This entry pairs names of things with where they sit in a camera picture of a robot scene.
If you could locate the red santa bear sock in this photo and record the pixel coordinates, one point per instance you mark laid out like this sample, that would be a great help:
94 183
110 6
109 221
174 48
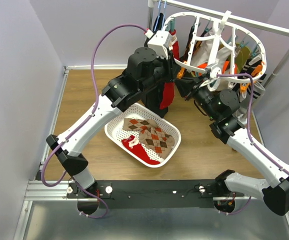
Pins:
133 145

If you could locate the beige argyle sock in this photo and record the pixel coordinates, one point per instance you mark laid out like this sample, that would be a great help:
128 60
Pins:
151 135

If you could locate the white drying rack frame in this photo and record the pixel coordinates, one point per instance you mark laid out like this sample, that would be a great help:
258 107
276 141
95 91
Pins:
232 19

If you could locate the white orange hanging sock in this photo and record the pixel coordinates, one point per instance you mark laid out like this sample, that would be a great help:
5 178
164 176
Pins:
201 54

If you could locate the red hanging sock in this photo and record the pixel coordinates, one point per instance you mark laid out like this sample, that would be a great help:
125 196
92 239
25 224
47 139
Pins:
175 44

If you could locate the grey striped hanging sock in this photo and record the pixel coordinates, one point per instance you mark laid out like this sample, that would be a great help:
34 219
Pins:
244 99

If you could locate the white perforated plastic basket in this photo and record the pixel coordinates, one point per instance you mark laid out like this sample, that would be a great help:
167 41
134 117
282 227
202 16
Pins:
114 131

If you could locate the aluminium rail frame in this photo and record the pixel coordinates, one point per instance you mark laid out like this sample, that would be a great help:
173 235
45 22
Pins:
47 213

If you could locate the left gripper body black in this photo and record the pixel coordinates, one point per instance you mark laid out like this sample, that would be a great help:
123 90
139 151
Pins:
166 66

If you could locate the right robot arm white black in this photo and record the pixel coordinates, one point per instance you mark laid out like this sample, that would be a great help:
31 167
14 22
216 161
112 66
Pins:
273 189

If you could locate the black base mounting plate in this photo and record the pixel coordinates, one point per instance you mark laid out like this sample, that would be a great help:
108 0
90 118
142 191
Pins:
147 194

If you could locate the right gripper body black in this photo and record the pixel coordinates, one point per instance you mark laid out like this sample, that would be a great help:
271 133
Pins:
205 80

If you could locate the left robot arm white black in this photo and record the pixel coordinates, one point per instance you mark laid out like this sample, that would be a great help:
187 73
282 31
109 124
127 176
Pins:
145 72

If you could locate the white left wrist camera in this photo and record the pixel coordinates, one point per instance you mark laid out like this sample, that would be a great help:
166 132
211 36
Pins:
160 43

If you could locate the black sock on blue hanger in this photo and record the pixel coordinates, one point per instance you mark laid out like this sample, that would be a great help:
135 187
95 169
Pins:
158 23

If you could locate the white round clip hanger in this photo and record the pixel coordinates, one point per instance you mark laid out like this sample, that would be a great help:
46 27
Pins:
223 33

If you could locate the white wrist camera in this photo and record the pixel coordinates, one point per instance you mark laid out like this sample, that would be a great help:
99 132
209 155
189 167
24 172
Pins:
160 43
212 71

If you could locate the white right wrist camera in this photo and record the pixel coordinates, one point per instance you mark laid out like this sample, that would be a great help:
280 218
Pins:
212 71

